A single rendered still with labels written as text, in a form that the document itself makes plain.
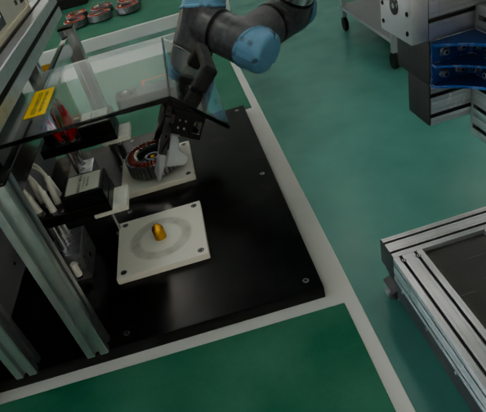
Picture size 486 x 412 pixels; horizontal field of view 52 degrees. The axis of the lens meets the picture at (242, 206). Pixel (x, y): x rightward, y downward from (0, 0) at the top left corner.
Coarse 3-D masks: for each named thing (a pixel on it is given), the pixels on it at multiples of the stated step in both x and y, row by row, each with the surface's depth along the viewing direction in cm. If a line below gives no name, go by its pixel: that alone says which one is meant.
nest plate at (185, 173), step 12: (180, 144) 108; (180, 168) 100; (192, 168) 99; (132, 180) 100; (144, 180) 99; (156, 180) 98; (168, 180) 97; (180, 180) 97; (192, 180) 97; (132, 192) 97; (144, 192) 97
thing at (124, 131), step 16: (80, 128) 92; (96, 128) 93; (112, 128) 93; (128, 128) 97; (48, 144) 95; (64, 144) 94; (80, 144) 93; (96, 144) 94; (112, 144) 95; (80, 160) 101
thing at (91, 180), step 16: (80, 176) 77; (96, 176) 76; (64, 192) 74; (80, 192) 73; (96, 192) 73; (112, 192) 77; (128, 192) 79; (64, 208) 75; (80, 208) 74; (96, 208) 74; (112, 208) 74; (128, 208) 75; (48, 224) 74; (64, 224) 81; (64, 240) 80
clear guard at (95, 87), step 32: (96, 64) 72; (128, 64) 68; (160, 64) 65; (32, 96) 67; (64, 96) 64; (96, 96) 61; (128, 96) 59; (160, 96) 56; (192, 96) 60; (32, 128) 57; (64, 128) 56
